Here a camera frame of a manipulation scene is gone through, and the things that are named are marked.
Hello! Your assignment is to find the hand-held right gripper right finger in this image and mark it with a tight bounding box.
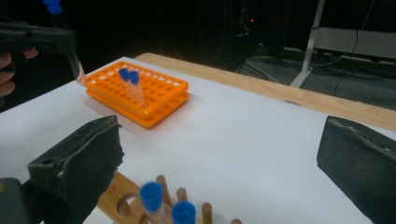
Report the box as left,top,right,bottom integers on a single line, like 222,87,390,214
317,115,396,224

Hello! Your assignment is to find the white desk frame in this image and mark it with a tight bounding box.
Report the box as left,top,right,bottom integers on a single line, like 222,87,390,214
289,0,396,89

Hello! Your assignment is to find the white floor cable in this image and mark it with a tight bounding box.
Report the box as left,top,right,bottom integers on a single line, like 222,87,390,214
244,59,279,84

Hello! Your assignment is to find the blue-capped test tube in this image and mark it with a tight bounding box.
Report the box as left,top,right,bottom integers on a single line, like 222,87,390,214
138,181,167,224
129,71,147,107
118,67,142,105
171,200,197,224
42,0,88,87

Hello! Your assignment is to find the wooden test tube rack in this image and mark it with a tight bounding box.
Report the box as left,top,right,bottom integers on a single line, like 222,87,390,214
96,171,244,224

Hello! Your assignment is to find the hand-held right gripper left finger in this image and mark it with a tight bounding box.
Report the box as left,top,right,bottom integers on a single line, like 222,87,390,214
27,115,125,224

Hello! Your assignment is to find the white table sheet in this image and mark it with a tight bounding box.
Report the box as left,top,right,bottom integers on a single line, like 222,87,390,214
0,55,396,224

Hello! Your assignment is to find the black equipment stand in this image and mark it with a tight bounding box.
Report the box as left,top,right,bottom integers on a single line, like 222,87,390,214
234,0,283,62

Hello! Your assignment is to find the orange plastic test tube rack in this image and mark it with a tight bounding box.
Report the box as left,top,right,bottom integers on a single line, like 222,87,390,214
84,60,191,130

